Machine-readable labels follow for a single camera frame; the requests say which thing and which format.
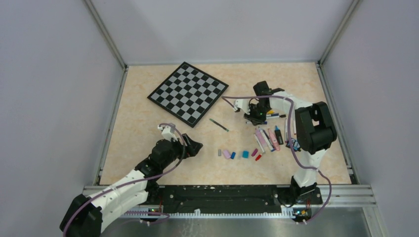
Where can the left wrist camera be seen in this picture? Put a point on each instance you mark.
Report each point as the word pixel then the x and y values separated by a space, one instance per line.
pixel 168 131

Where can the purple highlighter cap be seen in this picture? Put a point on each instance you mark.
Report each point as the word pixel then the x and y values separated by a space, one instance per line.
pixel 226 154

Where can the owl eraser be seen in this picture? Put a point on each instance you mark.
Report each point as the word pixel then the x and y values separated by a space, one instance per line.
pixel 294 144

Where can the purple pen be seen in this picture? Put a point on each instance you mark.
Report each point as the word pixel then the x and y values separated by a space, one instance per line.
pixel 269 140

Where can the pink highlighter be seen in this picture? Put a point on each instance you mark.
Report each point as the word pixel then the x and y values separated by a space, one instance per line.
pixel 273 139

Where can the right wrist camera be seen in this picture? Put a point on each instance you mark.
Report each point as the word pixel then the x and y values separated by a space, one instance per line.
pixel 242 105

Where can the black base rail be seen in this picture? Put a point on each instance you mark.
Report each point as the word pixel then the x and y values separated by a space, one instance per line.
pixel 230 199

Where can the grey white marker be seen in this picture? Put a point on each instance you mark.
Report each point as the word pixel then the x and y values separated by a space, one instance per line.
pixel 260 144

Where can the navy cap marker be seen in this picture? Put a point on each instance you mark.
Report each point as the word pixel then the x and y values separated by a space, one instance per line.
pixel 268 116

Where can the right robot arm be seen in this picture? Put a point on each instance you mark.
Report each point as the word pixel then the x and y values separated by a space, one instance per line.
pixel 310 133

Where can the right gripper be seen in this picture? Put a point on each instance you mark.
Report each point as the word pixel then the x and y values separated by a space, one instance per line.
pixel 255 121

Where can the green pen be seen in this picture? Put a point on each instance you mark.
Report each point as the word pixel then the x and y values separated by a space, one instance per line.
pixel 218 124

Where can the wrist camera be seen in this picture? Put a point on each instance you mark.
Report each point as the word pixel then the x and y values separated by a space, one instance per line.
pixel 168 131
pixel 242 105

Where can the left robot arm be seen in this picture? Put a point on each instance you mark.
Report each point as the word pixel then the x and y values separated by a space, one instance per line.
pixel 89 216

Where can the black grey chessboard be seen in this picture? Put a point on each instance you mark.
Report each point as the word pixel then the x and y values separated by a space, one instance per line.
pixel 188 93

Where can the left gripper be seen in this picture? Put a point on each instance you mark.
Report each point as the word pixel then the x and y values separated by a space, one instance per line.
pixel 192 147

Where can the black highlighter blue cap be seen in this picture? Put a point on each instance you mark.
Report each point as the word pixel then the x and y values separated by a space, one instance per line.
pixel 278 135

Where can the blue cap thin marker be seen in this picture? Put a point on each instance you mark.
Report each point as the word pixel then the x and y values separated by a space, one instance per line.
pixel 256 123

